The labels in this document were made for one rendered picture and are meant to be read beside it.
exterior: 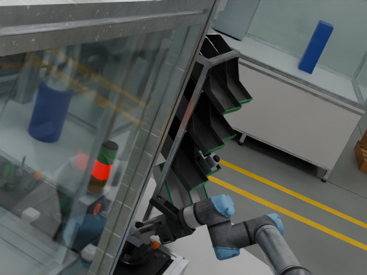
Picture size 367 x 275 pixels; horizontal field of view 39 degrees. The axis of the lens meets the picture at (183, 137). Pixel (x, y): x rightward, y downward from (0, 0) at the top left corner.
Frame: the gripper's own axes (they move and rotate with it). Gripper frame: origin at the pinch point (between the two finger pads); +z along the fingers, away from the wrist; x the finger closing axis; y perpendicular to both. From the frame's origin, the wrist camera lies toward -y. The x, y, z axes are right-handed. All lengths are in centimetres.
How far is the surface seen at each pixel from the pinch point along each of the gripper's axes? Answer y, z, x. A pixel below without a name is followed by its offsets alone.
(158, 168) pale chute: -13.2, -4.0, 23.1
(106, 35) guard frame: -42, -82, -106
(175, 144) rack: -19.1, -16.8, 19.6
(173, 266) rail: 19.5, -0.9, 8.7
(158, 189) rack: -6.5, -2.4, 19.4
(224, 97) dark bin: -27, -37, 31
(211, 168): -3.0, -15.9, 39.5
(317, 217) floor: 126, 37, 315
